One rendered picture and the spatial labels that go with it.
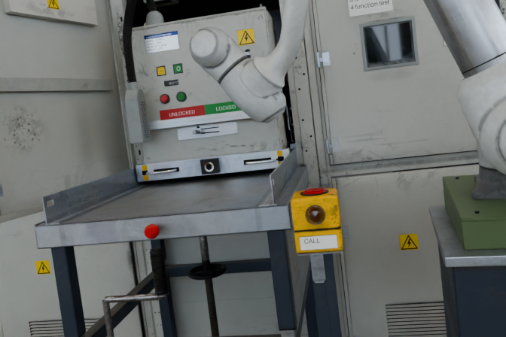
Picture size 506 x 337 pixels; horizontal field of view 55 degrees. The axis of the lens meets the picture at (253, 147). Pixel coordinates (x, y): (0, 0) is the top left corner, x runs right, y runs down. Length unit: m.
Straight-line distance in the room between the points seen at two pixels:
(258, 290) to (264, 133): 0.61
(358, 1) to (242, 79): 0.67
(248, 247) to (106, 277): 0.57
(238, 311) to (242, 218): 0.87
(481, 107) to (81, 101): 1.28
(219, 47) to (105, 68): 0.76
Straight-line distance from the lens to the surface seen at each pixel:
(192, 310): 1.96
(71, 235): 1.25
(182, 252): 1.89
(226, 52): 1.20
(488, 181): 1.15
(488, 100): 0.90
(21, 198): 1.57
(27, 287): 2.21
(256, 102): 1.19
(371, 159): 1.71
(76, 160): 1.71
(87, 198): 1.44
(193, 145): 1.66
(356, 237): 1.76
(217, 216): 1.10
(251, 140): 1.61
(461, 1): 0.92
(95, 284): 2.05
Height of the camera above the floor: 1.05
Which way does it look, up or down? 4 degrees down
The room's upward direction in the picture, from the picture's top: 7 degrees counter-clockwise
